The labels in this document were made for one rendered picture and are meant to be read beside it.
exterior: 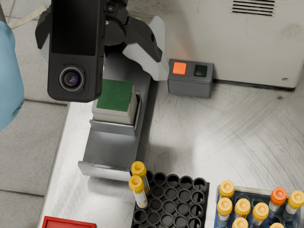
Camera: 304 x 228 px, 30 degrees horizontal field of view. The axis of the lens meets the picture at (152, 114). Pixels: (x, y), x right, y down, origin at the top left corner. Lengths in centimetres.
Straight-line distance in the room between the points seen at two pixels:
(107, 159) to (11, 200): 103
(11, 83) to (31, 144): 148
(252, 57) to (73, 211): 30
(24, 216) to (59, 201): 95
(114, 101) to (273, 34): 20
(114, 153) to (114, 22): 24
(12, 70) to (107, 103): 38
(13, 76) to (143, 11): 39
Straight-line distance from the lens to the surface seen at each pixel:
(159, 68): 60
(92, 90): 50
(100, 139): 74
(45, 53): 62
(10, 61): 31
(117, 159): 72
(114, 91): 69
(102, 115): 70
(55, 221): 76
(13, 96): 31
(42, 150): 176
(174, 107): 79
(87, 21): 50
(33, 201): 172
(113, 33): 55
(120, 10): 53
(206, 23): 69
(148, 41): 55
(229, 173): 75
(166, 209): 72
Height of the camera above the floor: 159
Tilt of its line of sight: 65 degrees down
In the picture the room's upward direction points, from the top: 10 degrees counter-clockwise
